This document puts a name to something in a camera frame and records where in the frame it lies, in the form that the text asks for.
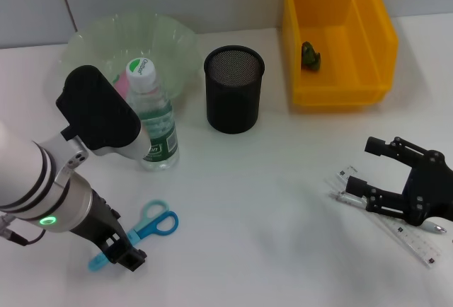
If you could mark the pale green wavy fruit plate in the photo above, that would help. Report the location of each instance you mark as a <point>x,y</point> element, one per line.
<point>106,34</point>

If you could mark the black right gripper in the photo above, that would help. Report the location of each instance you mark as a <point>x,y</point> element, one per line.
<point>430,190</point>

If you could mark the blue teal capped scissors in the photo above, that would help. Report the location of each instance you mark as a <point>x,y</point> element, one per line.
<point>159,224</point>

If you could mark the clear plastic ruler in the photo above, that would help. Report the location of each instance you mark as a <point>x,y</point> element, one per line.
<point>417,247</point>

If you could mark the black mesh trash can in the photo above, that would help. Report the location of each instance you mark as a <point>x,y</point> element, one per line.
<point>233,109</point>

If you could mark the small green toy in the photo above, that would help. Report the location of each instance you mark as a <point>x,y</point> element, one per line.
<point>311,57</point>

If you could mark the yellow plastic storage bin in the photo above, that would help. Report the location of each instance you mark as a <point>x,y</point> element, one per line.
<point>318,91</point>

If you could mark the pink peach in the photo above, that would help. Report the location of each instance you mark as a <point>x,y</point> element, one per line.
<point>122,86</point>

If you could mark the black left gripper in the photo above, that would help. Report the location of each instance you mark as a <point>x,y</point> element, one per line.
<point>102,222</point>

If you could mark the white grey ballpoint pen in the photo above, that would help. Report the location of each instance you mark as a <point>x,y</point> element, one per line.
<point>347,198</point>

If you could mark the clear green-label water bottle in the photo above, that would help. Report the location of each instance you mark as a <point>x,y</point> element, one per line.
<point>159,130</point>

